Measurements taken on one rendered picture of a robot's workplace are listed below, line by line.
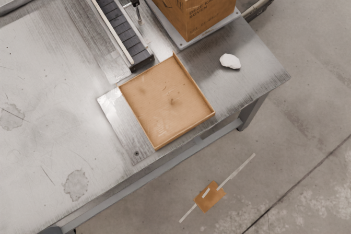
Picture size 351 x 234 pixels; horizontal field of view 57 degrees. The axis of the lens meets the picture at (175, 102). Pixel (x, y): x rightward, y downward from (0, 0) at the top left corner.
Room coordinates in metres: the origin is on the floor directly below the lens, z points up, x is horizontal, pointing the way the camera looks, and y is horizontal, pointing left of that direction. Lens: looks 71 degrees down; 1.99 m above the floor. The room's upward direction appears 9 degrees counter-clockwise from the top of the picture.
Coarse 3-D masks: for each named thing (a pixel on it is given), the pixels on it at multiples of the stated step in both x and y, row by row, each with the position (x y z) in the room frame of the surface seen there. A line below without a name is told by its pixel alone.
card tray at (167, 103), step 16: (160, 64) 0.58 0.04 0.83; (176, 64) 0.57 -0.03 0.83; (128, 80) 0.53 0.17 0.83; (144, 80) 0.52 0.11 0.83; (160, 80) 0.51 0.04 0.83; (176, 80) 0.50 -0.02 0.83; (192, 80) 0.47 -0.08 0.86; (128, 96) 0.46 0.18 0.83; (144, 96) 0.45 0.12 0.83; (160, 96) 0.44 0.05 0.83; (176, 96) 0.43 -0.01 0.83; (192, 96) 0.42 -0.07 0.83; (144, 112) 0.39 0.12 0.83; (160, 112) 0.38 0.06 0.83; (176, 112) 0.37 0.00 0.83; (192, 112) 0.36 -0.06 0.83; (208, 112) 0.35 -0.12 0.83; (144, 128) 0.32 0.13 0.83; (160, 128) 0.31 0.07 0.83; (176, 128) 0.30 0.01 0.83; (192, 128) 0.30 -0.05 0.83; (160, 144) 0.25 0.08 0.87
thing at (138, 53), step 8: (96, 0) 0.89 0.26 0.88; (104, 0) 0.89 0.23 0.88; (112, 0) 0.88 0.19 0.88; (96, 8) 0.85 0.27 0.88; (104, 8) 0.85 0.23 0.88; (112, 8) 0.84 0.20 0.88; (112, 16) 0.80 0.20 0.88; (120, 16) 0.80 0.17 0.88; (112, 24) 0.76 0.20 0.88; (120, 24) 0.76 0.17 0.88; (128, 24) 0.75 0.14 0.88; (120, 32) 0.72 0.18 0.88; (128, 32) 0.71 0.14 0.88; (128, 40) 0.68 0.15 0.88; (136, 40) 0.67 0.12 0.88; (128, 48) 0.64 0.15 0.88; (136, 48) 0.64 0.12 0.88; (144, 48) 0.63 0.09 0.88; (136, 56) 0.60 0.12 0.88; (144, 56) 0.60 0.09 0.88; (136, 64) 0.57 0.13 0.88
